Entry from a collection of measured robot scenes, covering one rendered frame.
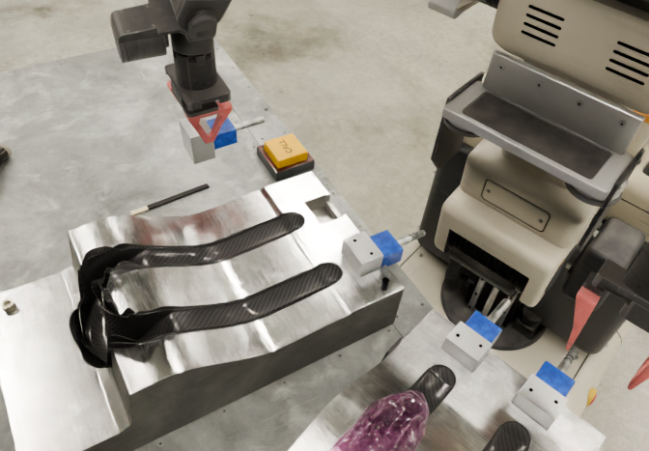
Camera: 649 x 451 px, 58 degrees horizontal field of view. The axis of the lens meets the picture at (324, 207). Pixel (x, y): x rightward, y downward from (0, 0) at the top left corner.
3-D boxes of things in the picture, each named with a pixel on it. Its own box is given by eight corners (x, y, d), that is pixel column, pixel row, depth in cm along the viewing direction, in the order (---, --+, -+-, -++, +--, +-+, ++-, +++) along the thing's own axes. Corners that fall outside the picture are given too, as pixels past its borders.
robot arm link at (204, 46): (215, 12, 75) (203, -10, 79) (162, 20, 73) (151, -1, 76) (219, 58, 80) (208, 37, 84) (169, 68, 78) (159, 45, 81)
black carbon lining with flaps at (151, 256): (296, 215, 91) (297, 171, 84) (350, 292, 82) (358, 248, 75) (62, 302, 77) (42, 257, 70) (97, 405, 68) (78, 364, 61)
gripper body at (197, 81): (189, 115, 82) (183, 70, 76) (165, 75, 87) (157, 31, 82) (233, 102, 84) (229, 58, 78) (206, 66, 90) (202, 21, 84)
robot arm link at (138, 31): (219, 16, 70) (198, -45, 71) (121, 34, 66) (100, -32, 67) (212, 67, 81) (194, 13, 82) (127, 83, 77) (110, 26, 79)
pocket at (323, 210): (327, 209, 95) (328, 192, 92) (344, 231, 92) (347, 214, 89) (302, 218, 93) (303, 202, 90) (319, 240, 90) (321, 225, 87)
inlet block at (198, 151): (257, 123, 99) (256, 97, 95) (269, 140, 96) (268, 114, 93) (183, 146, 95) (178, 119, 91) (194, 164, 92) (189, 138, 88)
